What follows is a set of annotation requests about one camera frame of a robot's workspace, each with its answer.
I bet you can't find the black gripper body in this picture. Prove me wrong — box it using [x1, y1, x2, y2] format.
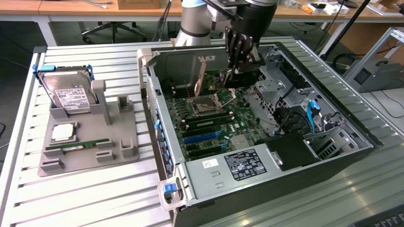
[230, 3, 278, 44]

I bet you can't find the graphics card with black cooler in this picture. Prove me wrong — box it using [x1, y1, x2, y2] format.
[194, 55, 262, 97]

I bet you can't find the wooden desk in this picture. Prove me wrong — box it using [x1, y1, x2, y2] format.
[0, 0, 184, 47]
[264, 0, 404, 31]

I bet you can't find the silver disk bay cage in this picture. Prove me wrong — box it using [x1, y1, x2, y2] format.
[252, 65, 316, 119]

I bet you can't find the metal socket cover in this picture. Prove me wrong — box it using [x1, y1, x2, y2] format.
[214, 88, 238, 105]

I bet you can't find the black white small device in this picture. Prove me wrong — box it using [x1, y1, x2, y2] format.
[308, 2, 327, 14]

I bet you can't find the white box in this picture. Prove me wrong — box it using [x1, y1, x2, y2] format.
[322, 4, 350, 16]

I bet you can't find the CPU socket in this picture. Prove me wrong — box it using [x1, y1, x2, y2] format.
[188, 96, 222, 117]

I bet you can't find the green motherboard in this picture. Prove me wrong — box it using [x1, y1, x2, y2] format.
[163, 81, 263, 162]

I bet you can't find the black tripod pole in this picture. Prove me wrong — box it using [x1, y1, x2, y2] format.
[319, 0, 372, 61]

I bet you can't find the wooden box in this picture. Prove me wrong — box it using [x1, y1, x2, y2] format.
[118, 0, 163, 10]

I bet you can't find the black expansion slot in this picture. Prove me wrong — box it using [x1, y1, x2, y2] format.
[187, 141, 224, 152]
[182, 126, 222, 138]
[190, 147, 226, 159]

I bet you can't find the black office chair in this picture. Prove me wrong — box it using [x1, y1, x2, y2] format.
[80, 21, 150, 44]

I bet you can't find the silver chipset heatsink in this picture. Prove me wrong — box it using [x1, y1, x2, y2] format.
[230, 136, 251, 150]

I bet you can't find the blue expansion slot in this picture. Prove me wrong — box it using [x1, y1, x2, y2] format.
[183, 131, 224, 144]

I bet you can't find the grey machine housing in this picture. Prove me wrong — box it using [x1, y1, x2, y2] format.
[344, 59, 404, 93]

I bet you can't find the black plastic shroud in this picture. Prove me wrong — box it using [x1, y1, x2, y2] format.
[255, 135, 322, 172]

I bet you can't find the perforated metal disk bay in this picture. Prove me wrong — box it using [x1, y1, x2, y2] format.
[302, 126, 374, 162]

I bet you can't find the hard disk in blue caddy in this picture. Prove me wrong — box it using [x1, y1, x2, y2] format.
[32, 63, 100, 116]

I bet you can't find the grey parts rack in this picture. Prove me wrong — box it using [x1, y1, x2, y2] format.
[36, 79, 143, 178]

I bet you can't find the grey power supply unit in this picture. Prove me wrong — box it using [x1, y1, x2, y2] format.
[184, 143, 283, 207]

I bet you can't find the black open PC case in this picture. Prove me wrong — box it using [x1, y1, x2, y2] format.
[136, 42, 384, 227]

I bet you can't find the silver CPU chip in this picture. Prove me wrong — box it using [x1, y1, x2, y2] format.
[51, 124, 76, 140]

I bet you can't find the black keyboard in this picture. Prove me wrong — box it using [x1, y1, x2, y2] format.
[354, 208, 404, 227]

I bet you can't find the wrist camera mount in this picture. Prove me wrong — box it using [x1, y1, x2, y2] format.
[204, 0, 246, 23]

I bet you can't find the grey corner bracket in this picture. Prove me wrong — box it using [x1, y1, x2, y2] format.
[136, 48, 162, 69]

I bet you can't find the black wire bundle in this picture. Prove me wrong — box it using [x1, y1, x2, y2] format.
[274, 110, 312, 137]

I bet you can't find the blue wire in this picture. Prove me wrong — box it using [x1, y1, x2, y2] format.
[306, 100, 322, 136]

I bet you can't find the aluminium profile frame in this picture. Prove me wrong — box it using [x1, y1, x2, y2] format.
[343, 26, 404, 80]

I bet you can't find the clear corner bracket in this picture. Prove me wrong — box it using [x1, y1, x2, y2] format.
[156, 178, 187, 211]

